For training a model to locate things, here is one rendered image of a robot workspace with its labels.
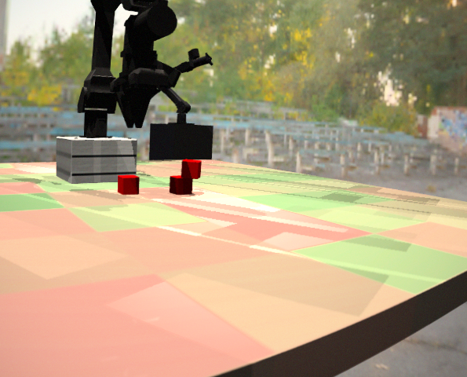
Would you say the red cube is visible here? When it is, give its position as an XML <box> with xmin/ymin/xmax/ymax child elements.
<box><xmin>118</xmin><ymin>175</ymin><xmax>140</xmax><ymax>195</ymax></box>
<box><xmin>181</xmin><ymin>159</ymin><xmax>202</xmax><ymax>179</ymax></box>
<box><xmin>170</xmin><ymin>176</ymin><xmax>193</xmax><ymax>195</ymax></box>

